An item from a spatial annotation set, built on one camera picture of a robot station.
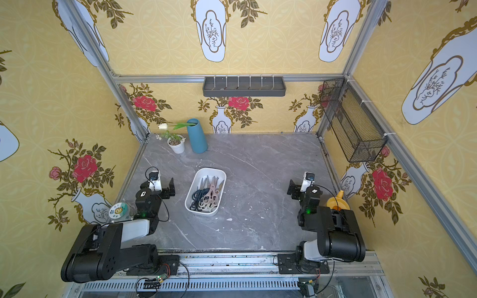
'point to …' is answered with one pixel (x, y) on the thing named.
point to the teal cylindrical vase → (197, 136)
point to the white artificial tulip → (164, 126)
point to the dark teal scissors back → (196, 197)
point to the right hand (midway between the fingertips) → (296, 180)
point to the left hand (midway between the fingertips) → (160, 178)
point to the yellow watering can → (338, 203)
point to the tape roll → (118, 210)
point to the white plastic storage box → (202, 179)
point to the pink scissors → (212, 197)
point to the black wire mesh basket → (359, 136)
